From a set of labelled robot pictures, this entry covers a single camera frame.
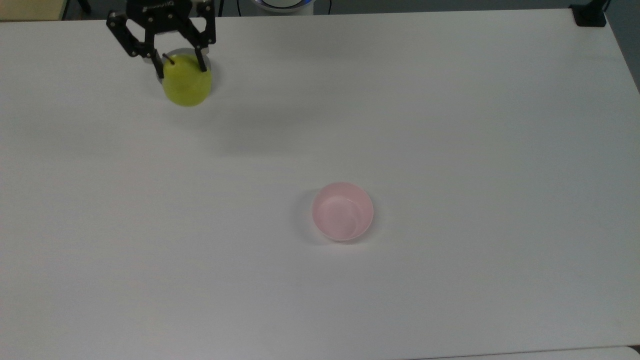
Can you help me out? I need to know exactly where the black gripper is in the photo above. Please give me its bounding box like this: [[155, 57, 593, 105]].
[[106, 0, 217, 80]]

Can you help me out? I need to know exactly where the green pear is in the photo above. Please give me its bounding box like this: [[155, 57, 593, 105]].
[[162, 53, 214, 107]]

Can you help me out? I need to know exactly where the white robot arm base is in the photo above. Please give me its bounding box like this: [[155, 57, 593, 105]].
[[239, 0, 315, 15]]

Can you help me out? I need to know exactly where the grey bowl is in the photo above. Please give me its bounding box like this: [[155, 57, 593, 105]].
[[142, 47, 213, 96]]

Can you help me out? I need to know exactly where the pink bowl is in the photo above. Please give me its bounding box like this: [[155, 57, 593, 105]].
[[312, 182, 375, 243]]

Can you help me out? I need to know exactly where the yellow wooden furniture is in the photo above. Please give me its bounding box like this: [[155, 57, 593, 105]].
[[0, 0, 69, 22]]

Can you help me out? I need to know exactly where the black table clamp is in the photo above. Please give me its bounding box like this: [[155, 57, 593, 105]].
[[570, 0, 612, 28]]

